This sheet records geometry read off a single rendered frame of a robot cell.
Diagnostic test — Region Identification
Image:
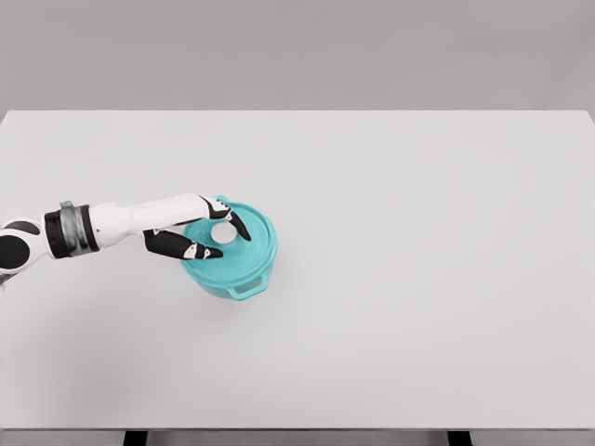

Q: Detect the teal pot lid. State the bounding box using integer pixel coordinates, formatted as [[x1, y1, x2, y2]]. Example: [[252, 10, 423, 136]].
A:
[[179, 200, 275, 288]]

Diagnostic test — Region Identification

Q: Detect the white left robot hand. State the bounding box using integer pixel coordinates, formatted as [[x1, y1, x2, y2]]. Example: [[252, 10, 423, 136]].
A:
[[131, 192, 253, 261]]

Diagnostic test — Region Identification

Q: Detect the teal pot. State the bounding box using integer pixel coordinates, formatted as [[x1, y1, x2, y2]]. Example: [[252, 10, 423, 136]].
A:
[[185, 194, 279, 302]]

